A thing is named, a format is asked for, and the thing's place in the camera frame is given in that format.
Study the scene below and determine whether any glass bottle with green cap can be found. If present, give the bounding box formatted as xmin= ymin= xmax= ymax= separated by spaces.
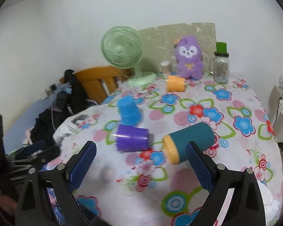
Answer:
xmin=213 ymin=42 xmax=229 ymax=83

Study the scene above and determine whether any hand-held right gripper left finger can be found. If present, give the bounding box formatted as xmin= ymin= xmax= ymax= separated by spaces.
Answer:
xmin=14 ymin=141 xmax=97 ymax=226

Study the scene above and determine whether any blue cup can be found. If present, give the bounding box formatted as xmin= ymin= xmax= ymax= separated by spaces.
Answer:
xmin=117 ymin=96 xmax=142 ymax=126

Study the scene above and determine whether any purple cup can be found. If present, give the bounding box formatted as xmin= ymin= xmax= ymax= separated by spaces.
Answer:
xmin=115 ymin=124 xmax=154 ymax=153

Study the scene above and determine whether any teal cup with yellow inside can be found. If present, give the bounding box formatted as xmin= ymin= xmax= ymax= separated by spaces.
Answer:
xmin=162 ymin=122 xmax=215 ymax=165

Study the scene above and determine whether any white cable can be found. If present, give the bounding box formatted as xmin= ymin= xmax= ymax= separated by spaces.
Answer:
xmin=49 ymin=94 xmax=57 ymax=130

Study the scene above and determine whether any purple plush toy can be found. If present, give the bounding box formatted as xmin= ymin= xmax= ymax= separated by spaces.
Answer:
xmin=173 ymin=36 xmax=204 ymax=79

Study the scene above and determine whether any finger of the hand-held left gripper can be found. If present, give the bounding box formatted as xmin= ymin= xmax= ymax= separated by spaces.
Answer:
xmin=5 ymin=145 xmax=61 ymax=170

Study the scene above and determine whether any white printed cloth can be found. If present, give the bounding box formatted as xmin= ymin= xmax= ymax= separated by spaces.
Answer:
xmin=53 ymin=113 xmax=97 ymax=143

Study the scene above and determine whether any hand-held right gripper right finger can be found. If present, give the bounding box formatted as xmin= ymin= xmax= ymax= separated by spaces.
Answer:
xmin=185 ymin=141 xmax=266 ymax=226

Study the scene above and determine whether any green desk fan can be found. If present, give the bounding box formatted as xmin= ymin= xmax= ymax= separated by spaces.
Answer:
xmin=100 ymin=26 xmax=157 ymax=87

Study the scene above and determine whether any floral tablecloth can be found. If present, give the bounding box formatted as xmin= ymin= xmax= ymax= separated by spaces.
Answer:
xmin=53 ymin=72 xmax=283 ymax=226

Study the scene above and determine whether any small jar with white lid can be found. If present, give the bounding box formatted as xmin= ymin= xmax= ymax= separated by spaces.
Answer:
xmin=160 ymin=61 xmax=170 ymax=74

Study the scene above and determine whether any orange cup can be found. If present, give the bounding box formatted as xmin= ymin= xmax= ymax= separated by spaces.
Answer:
xmin=166 ymin=75 xmax=186 ymax=92

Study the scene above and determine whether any beige patterned board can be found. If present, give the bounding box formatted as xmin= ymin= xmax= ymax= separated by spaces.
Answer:
xmin=139 ymin=23 xmax=217 ymax=74

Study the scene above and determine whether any pile of dark clothes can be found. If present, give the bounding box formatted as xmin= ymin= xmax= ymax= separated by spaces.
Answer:
xmin=30 ymin=69 xmax=89 ymax=146

